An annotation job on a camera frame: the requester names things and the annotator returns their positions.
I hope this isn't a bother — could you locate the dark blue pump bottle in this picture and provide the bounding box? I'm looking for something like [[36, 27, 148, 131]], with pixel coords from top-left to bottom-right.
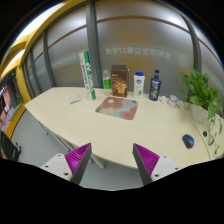
[[148, 69, 162, 102]]

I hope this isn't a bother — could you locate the small white jar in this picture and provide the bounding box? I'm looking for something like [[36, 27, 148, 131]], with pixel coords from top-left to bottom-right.
[[167, 94, 179, 108]]

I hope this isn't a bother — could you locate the blue and black computer mouse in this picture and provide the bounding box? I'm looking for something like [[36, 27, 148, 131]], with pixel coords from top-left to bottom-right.
[[181, 133, 195, 150]]

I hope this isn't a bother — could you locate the black chair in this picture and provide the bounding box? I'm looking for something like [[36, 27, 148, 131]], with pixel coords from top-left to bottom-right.
[[0, 130, 22, 162]]

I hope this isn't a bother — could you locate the clear bottle with green label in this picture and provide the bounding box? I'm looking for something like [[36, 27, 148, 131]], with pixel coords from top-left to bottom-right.
[[101, 69, 112, 96]]

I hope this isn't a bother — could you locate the small white patterned packet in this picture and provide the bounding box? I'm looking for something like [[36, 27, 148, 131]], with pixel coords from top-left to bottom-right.
[[68, 94, 83, 105]]

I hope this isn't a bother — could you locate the white green shuttlecock tube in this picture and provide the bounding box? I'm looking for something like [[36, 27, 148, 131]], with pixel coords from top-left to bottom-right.
[[78, 50, 97, 101]]

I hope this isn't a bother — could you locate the white bottle with blue cap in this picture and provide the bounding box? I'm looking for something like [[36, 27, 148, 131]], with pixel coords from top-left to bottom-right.
[[133, 71, 146, 99]]

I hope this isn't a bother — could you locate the brown snack box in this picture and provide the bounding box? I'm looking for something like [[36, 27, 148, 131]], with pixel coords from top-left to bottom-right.
[[110, 64, 130, 98]]

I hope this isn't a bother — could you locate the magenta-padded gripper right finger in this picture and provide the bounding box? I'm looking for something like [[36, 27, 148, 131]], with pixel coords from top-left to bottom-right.
[[132, 143, 181, 187]]

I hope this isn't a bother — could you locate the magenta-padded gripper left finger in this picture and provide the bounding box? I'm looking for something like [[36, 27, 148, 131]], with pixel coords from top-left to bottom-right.
[[40, 142, 93, 186]]

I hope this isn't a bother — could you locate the wall display screen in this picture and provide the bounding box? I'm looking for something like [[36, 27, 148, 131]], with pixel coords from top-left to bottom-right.
[[0, 71, 22, 133]]

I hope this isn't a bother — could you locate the grey metal table leg frame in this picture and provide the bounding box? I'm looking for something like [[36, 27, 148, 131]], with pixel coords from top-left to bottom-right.
[[35, 119, 107, 170]]

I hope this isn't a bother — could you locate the floral pastel mouse pad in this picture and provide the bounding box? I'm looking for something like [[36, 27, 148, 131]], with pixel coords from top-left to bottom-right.
[[95, 96, 140, 121]]

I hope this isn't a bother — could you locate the green plant in white pot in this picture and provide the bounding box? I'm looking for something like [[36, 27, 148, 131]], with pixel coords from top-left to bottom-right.
[[179, 67, 224, 158]]

